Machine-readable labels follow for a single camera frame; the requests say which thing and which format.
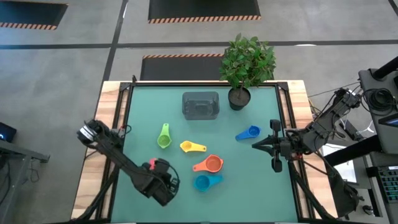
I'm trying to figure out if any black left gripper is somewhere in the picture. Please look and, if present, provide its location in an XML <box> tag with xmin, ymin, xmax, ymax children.
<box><xmin>136</xmin><ymin>157</ymin><xmax>182</xmax><ymax>207</ymax></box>

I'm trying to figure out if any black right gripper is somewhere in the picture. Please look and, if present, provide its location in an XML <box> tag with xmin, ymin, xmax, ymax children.
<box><xmin>252</xmin><ymin>119</ymin><xmax>295</xmax><ymax>174</ymax></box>

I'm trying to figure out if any blue measuring cup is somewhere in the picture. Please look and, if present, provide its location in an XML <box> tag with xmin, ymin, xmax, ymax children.
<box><xmin>234</xmin><ymin>124</ymin><xmax>262</xmax><ymax>142</ymax></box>

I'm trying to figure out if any teal measuring cup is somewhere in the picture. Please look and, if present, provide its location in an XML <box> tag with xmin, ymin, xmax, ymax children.
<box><xmin>193</xmin><ymin>174</ymin><xmax>224</xmax><ymax>193</ymax></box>

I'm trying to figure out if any green measuring cup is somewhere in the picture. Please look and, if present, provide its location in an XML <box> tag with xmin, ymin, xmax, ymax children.
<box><xmin>157</xmin><ymin>123</ymin><xmax>172</xmax><ymax>149</ymax></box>

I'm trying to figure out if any yellow measuring cup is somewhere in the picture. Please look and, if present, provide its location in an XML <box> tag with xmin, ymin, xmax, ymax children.
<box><xmin>179</xmin><ymin>140</ymin><xmax>208</xmax><ymax>154</ymax></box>

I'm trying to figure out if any orange measuring cup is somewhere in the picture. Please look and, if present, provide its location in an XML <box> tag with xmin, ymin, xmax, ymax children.
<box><xmin>192</xmin><ymin>154</ymin><xmax>224</xmax><ymax>174</ymax></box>

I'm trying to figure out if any white paper sheet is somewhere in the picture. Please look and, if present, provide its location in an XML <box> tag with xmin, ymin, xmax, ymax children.
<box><xmin>320</xmin><ymin>143</ymin><xmax>358</xmax><ymax>184</ymax></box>

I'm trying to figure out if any black power adapter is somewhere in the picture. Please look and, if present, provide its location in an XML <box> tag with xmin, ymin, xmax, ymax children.
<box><xmin>338</xmin><ymin>119</ymin><xmax>359</xmax><ymax>141</ymax></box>

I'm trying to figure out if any green table mat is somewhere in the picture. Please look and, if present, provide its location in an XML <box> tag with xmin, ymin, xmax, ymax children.
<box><xmin>111</xmin><ymin>85</ymin><xmax>299</xmax><ymax>223</ymax></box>

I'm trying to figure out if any black desk leg bar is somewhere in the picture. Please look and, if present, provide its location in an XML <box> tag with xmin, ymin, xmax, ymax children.
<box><xmin>323</xmin><ymin>134</ymin><xmax>384</xmax><ymax>167</ymax></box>

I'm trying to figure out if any green plant in black pot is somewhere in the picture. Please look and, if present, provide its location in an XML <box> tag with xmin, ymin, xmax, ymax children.
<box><xmin>218</xmin><ymin>32</ymin><xmax>277</xmax><ymax>111</ymax></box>

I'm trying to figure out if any black bag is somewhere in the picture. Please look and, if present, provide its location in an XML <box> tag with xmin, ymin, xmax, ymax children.
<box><xmin>326</xmin><ymin>166</ymin><xmax>364</xmax><ymax>218</ymax></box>

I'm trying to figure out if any black floor mat striped edge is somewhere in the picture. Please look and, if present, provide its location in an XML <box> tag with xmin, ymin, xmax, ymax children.
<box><xmin>139</xmin><ymin>54</ymin><xmax>225</xmax><ymax>82</ymax></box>
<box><xmin>0</xmin><ymin>0</ymin><xmax>69</xmax><ymax>31</ymax></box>
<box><xmin>147</xmin><ymin>0</ymin><xmax>262</xmax><ymax>25</ymax></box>

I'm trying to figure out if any grey equipment cart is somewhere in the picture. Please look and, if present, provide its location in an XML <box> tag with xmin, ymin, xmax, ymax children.
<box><xmin>357</xmin><ymin>67</ymin><xmax>398</xmax><ymax>155</ymax></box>

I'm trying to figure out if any workstation computer monitor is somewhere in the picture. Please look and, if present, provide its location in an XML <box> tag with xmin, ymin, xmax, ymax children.
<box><xmin>377</xmin><ymin>112</ymin><xmax>398</xmax><ymax>128</ymax></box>

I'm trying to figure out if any black keyboard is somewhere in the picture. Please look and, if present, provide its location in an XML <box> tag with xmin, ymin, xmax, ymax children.
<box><xmin>377</xmin><ymin>166</ymin><xmax>398</xmax><ymax>203</ymax></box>

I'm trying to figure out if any black pole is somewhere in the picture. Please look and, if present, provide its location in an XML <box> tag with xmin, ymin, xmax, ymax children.
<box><xmin>372</xmin><ymin>55</ymin><xmax>398</xmax><ymax>80</ymax></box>

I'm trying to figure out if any dark grey desk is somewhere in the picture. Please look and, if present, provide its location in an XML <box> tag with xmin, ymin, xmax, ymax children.
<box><xmin>0</xmin><ymin>139</ymin><xmax>51</xmax><ymax>224</ymax></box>

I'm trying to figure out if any black device with blue light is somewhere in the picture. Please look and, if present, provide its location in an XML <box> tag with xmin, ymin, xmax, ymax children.
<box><xmin>0</xmin><ymin>121</ymin><xmax>18</xmax><ymax>143</ymax></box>

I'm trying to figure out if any coiled black cable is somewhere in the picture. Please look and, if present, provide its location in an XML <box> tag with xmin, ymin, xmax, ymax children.
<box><xmin>361</xmin><ymin>88</ymin><xmax>398</xmax><ymax>112</ymax></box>

